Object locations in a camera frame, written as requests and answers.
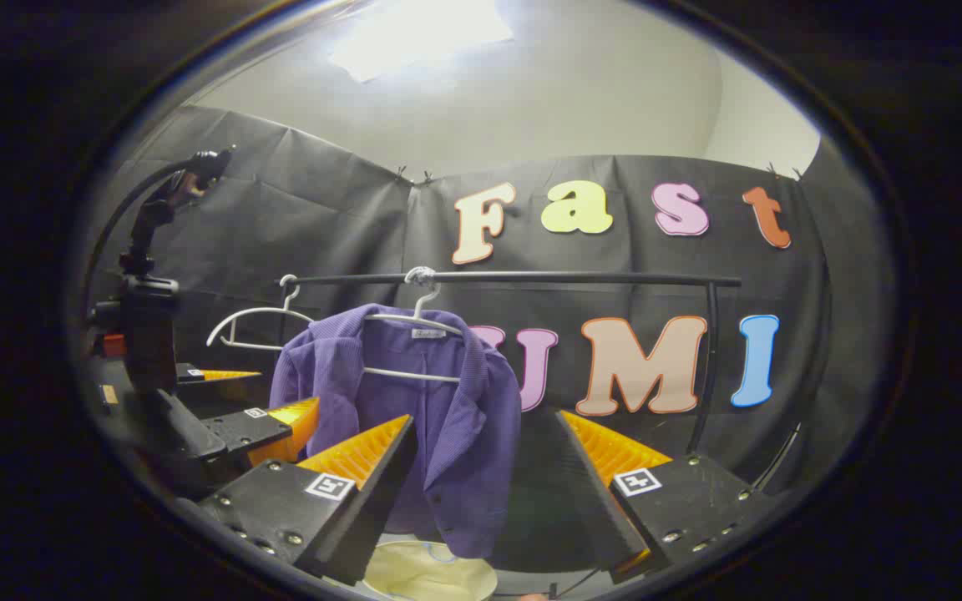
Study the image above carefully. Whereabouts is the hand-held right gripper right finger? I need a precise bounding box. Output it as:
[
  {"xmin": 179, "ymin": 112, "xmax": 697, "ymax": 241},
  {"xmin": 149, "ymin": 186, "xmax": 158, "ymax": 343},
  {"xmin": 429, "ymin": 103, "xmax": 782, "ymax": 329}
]
[{"xmin": 554, "ymin": 407, "xmax": 772, "ymax": 585}]

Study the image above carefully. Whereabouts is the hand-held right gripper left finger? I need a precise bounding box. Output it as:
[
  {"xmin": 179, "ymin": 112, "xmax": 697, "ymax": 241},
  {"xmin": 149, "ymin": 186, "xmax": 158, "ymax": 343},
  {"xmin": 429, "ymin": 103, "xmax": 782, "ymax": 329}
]
[{"xmin": 195, "ymin": 413, "xmax": 419, "ymax": 587}]

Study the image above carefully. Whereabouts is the purple ribbed jacket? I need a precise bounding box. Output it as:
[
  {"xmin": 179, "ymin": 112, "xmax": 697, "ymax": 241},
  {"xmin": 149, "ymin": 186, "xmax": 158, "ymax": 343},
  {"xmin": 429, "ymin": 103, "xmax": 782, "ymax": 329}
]
[{"xmin": 270, "ymin": 303, "xmax": 524, "ymax": 560}]

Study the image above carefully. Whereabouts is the small white clothes hanger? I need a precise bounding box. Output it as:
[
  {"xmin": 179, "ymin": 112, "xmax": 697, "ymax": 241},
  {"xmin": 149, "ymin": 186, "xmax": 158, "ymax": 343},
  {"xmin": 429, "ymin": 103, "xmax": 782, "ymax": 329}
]
[{"xmin": 205, "ymin": 274, "xmax": 316, "ymax": 352}]

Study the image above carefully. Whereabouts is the large white clothes hanger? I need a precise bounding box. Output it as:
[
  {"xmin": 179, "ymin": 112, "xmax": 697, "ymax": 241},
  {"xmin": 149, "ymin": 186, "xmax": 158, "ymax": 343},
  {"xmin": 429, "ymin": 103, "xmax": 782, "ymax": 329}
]
[{"xmin": 362, "ymin": 266, "xmax": 465, "ymax": 386}]

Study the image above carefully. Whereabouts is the black metal clothes rack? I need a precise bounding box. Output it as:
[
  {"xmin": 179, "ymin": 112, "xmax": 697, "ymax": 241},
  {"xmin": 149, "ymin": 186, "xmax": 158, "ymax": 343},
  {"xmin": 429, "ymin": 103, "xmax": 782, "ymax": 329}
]
[{"xmin": 279, "ymin": 269, "xmax": 745, "ymax": 457}]

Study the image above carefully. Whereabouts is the bright ceiling light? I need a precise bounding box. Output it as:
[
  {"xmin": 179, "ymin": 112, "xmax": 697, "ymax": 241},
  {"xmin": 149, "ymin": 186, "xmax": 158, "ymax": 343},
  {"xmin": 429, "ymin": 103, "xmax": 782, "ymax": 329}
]
[{"xmin": 328, "ymin": 0, "xmax": 516, "ymax": 83}]

